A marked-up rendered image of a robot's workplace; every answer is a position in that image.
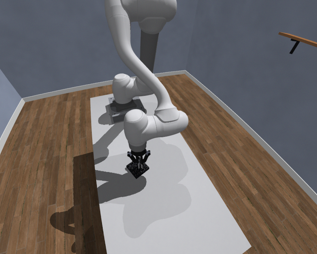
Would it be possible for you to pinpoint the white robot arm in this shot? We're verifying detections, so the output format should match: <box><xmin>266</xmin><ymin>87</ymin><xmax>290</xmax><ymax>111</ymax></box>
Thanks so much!
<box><xmin>105</xmin><ymin>0</ymin><xmax>188</xmax><ymax>152</ymax></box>

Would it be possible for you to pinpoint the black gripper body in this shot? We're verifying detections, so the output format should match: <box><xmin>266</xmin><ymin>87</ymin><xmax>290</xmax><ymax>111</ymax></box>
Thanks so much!
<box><xmin>131</xmin><ymin>149</ymin><xmax>146</xmax><ymax>156</ymax></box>

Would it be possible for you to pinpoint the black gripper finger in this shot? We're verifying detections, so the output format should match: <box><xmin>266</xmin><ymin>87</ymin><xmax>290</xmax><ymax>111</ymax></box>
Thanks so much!
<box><xmin>140</xmin><ymin>150</ymin><xmax>151</xmax><ymax>168</ymax></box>
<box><xmin>127</xmin><ymin>152</ymin><xmax>140</xmax><ymax>168</ymax></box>

